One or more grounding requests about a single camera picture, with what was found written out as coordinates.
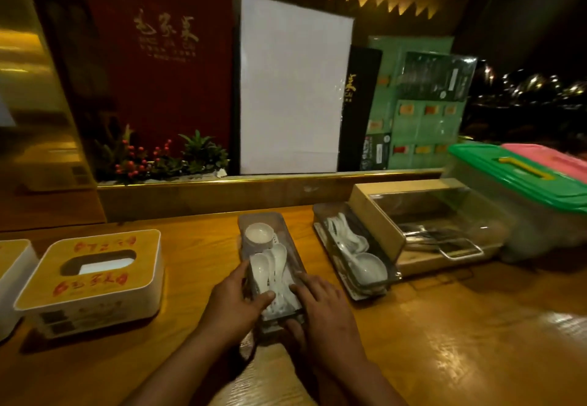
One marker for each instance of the small dark label card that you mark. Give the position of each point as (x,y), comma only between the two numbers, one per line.
(373,153)

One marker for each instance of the person's left forearm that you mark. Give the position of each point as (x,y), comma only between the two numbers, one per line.
(183,369)

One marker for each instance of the pile of metal serving spoons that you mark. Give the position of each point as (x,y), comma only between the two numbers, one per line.
(426,236)

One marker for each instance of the gold mirror panel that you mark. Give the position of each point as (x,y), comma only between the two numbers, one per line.
(41,98)

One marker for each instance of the person's right hand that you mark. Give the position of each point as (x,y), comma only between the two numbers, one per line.
(330,332)

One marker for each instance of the person's left hand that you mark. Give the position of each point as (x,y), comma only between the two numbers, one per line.
(229,314)

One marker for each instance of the green drinks menu board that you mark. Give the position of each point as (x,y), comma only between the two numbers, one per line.
(426,130)

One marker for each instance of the white laminated board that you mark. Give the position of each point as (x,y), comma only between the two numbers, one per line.
(293,98)

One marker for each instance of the small white ceramic bowl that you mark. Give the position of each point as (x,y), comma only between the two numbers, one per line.
(259,234)

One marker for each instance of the artificial plant with red berries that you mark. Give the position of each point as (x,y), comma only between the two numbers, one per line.
(202,156)

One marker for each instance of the black menu book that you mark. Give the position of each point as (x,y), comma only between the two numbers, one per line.
(357,135)

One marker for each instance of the pink lid plastic container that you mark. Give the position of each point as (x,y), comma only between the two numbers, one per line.
(550,158)

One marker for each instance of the wooden cutlery box clear lid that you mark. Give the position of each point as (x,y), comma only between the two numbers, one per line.
(380,227)

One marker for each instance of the gold-trimmed wooden counter ledge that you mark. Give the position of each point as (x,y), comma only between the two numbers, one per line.
(206,197)

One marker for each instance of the green lid plastic container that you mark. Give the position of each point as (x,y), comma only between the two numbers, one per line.
(504,172)

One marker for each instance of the yellow-top white tissue box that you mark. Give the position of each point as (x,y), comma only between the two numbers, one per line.
(91,314)
(14,291)

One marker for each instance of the red menu book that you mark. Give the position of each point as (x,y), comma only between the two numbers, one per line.
(174,98)

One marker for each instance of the dark laminated menu card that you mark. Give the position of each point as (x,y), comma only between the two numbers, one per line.
(435,76)

